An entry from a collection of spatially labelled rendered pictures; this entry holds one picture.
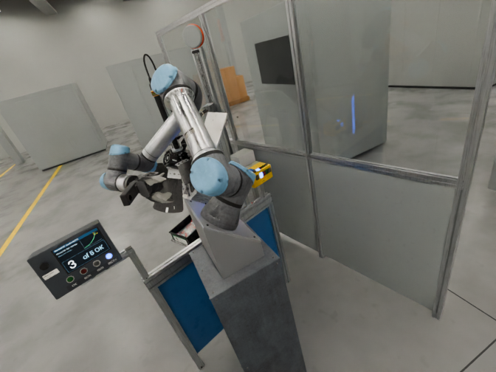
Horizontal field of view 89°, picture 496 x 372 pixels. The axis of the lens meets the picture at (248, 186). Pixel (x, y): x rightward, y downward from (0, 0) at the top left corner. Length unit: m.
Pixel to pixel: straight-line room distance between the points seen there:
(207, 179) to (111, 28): 13.19
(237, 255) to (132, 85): 6.35
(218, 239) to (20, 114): 8.34
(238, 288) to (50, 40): 13.44
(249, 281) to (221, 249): 0.18
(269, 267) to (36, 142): 8.44
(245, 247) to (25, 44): 13.54
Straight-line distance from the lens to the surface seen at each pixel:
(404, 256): 1.87
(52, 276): 1.25
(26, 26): 14.12
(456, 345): 2.08
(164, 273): 1.45
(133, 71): 7.05
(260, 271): 1.02
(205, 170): 0.79
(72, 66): 13.81
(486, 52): 1.29
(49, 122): 8.87
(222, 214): 0.92
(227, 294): 1.01
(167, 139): 1.19
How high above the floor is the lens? 1.73
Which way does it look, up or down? 28 degrees down
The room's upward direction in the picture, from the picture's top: 15 degrees counter-clockwise
